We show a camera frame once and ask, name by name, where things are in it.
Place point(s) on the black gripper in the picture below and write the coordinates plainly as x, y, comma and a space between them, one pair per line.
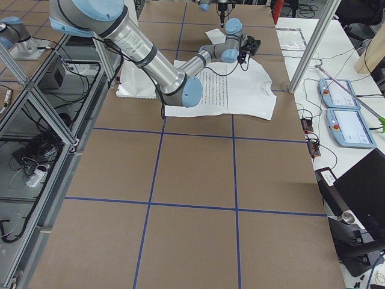
244, 50
222, 13

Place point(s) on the blue teach pendant far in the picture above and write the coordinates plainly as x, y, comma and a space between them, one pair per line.
334, 96

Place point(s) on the aluminium frame structure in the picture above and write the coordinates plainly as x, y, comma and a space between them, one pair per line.
49, 103

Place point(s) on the blue teach pendant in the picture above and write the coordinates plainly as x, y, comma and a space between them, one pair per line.
334, 96
349, 129

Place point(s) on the blue teach pendant near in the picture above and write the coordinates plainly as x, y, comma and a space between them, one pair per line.
349, 129

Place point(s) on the green-handled reacher grabber tool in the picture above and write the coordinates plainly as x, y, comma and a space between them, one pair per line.
380, 118

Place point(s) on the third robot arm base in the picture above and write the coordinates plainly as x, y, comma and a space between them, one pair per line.
15, 37

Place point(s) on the white long-sleeve printed shirt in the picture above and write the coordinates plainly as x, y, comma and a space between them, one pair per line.
225, 86

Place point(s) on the clear plastic bag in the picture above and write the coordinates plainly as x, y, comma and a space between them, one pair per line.
291, 39

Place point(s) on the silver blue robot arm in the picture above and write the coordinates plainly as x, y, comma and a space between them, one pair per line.
175, 86
205, 5

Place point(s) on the aluminium frame post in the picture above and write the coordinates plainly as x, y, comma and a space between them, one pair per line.
316, 37

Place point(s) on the black laptop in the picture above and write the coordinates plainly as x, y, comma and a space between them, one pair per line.
360, 190

